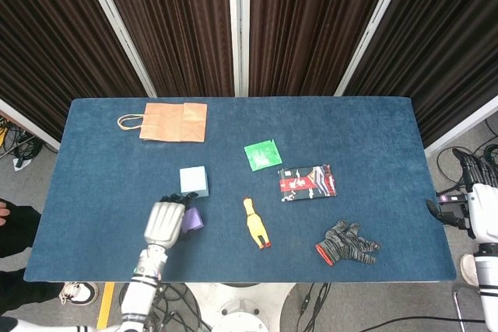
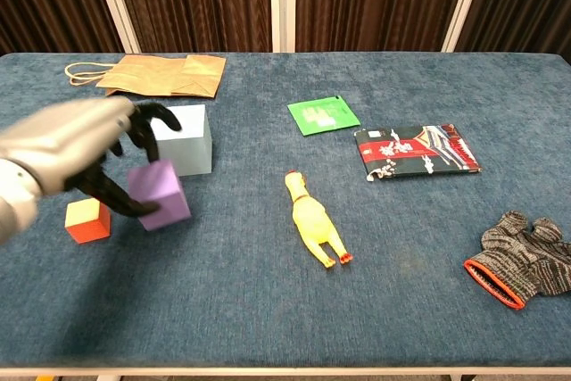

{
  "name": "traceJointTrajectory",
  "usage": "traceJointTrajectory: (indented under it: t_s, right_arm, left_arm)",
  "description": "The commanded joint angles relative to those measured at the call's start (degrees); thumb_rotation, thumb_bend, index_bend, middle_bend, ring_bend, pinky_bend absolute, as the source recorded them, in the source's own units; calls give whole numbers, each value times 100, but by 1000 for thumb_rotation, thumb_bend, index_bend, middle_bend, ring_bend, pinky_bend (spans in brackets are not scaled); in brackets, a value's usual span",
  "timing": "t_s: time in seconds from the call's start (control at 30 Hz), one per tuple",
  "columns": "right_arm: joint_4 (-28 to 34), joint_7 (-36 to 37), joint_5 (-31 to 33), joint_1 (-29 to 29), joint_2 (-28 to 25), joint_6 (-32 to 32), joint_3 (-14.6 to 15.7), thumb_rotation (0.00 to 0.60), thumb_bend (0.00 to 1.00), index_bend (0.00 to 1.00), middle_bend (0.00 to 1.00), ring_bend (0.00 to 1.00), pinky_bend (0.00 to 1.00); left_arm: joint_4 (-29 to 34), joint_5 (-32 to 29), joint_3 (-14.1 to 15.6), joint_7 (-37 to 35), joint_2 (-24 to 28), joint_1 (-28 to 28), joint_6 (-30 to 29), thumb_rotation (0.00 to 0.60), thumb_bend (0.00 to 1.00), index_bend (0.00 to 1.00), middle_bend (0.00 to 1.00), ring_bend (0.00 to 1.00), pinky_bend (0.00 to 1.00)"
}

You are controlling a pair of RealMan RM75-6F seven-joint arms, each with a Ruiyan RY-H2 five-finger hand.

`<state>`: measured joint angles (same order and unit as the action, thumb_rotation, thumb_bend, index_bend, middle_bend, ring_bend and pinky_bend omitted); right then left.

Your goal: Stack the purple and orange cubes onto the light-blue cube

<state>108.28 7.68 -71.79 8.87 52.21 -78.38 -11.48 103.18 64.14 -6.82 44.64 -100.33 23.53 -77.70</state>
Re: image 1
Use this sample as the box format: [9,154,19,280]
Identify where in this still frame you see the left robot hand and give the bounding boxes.
[143,191,199,250]

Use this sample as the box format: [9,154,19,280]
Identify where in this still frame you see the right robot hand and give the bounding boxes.
[426,148,498,243]

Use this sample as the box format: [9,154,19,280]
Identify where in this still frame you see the purple cube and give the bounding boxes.
[182,207,205,232]

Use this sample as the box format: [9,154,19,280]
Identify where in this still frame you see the large light blue cube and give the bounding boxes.
[179,166,210,197]

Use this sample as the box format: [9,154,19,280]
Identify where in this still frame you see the yellow rubber chicken toy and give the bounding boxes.
[242,197,272,250]

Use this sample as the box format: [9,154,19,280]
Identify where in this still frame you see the yellow floor tape strip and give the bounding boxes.
[96,282,116,329]

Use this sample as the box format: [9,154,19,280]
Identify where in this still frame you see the brown paper bag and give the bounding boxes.
[117,102,209,143]

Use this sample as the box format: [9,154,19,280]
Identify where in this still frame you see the white black sneaker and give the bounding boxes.
[58,281,100,306]

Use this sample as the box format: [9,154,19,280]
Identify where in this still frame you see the green foil sachet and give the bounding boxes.
[244,138,283,173]

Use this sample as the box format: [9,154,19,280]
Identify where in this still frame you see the grey striped work glove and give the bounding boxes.
[314,219,381,267]

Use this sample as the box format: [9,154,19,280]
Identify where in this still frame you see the dark patterned packet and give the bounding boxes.
[277,164,338,204]

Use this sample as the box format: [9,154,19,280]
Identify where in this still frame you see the person in black clothes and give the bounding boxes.
[0,198,65,320]

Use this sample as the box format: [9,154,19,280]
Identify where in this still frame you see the brown pleated curtain panel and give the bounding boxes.
[95,0,236,99]
[248,0,398,98]
[344,0,498,149]
[0,0,147,142]

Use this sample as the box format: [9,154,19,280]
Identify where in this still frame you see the white partition frame rail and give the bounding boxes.
[423,96,498,158]
[0,98,61,150]

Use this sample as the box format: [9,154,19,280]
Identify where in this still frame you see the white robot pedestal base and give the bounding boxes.
[182,281,296,332]

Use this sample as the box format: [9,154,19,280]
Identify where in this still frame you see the long black floor cable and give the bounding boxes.
[357,316,487,332]

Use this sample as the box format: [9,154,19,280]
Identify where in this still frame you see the black cable with inline box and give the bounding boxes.
[298,282,331,332]

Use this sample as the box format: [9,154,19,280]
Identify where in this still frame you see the white partition frame post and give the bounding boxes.
[76,0,158,99]
[334,0,413,96]
[227,0,251,98]

